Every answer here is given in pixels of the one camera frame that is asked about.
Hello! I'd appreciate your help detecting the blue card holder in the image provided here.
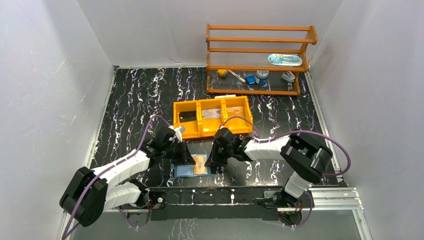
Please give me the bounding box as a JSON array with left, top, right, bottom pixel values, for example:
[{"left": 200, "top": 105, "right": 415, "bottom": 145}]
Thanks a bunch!
[{"left": 173, "top": 154, "right": 211, "bottom": 178}]

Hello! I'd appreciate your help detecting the orange credit card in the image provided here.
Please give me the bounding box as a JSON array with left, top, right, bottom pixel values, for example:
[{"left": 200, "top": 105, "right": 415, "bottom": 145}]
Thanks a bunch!
[
  {"left": 226, "top": 106, "right": 245, "bottom": 117},
  {"left": 193, "top": 154, "right": 208, "bottom": 175}
]

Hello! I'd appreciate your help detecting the yellow three-compartment bin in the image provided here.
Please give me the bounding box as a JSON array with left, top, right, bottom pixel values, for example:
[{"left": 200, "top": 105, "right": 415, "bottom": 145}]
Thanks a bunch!
[{"left": 173, "top": 95, "right": 254, "bottom": 140}]

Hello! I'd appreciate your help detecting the orange wooden shelf rack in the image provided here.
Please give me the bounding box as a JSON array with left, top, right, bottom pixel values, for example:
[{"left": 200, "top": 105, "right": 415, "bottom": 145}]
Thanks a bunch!
[{"left": 205, "top": 24, "right": 318, "bottom": 96}]

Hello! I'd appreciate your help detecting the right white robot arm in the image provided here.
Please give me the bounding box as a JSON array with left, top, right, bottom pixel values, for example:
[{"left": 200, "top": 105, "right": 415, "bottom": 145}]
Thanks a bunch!
[{"left": 204, "top": 127, "right": 333, "bottom": 207}]

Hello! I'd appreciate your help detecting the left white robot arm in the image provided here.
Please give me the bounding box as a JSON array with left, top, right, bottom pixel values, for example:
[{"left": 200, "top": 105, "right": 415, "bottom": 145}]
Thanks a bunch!
[{"left": 59, "top": 126, "right": 195, "bottom": 227}]

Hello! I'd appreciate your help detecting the silver credit card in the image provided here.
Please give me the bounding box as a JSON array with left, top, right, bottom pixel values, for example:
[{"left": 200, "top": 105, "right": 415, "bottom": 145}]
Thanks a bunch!
[{"left": 202, "top": 108, "right": 221, "bottom": 119}]

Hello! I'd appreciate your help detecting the black credit card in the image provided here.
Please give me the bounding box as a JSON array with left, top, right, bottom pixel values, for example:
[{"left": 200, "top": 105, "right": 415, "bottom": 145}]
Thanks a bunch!
[{"left": 178, "top": 111, "right": 197, "bottom": 123}]

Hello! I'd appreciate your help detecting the white rectangular box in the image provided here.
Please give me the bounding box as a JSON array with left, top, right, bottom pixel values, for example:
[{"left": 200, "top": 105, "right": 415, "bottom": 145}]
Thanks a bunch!
[{"left": 214, "top": 94, "right": 237, "bottom": 99}]

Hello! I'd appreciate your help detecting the blue small box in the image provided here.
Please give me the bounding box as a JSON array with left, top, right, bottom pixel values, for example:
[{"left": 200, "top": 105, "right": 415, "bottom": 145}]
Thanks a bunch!
[{"left": 245, "top": 75, "right": 256, "bottom": 85}]

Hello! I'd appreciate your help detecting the yellow sponge block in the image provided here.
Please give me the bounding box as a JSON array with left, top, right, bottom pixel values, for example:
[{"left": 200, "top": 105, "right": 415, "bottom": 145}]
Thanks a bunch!
[{"left": 217, "top": 69, "right": 229, "bottom": 79}]

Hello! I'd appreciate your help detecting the white marker pen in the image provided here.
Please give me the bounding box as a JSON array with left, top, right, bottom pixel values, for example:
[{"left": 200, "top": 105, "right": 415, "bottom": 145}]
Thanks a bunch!
[{"left": 228, "top": 69, "right": 246, "bottom": 83}]

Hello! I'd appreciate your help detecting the grey tape dispenser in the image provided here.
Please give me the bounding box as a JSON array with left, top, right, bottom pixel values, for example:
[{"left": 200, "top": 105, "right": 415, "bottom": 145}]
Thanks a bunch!
[{"left": 281, "top": 71, "right": 296, "bottom": 83}]

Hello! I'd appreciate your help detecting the blue blister pack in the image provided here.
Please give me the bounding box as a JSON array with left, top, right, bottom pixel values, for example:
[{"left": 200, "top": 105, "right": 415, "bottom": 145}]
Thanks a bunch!
[{"left": 267, "top": 53, "right": 303, "bottom": 67}]

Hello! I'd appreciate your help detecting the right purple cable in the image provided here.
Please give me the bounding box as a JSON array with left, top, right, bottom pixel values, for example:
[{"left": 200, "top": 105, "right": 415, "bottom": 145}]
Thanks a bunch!
[{"left": 220, "top": 115, "right": 352, "bottom": 229}]

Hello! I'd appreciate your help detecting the purple cable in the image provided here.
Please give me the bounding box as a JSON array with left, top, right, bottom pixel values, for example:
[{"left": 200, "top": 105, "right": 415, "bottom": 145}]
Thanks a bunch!
[
  {"left": 61, "top": 114, "right": 171, "bottom": 240},
  {"left": 220, "top": 115, "right": 352, "bottom": 229}
]

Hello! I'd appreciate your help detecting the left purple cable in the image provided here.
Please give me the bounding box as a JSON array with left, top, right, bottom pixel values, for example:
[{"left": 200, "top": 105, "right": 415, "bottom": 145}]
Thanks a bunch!
[{"left": 61, "top": 114, "right": 171, "bottom": 240}]

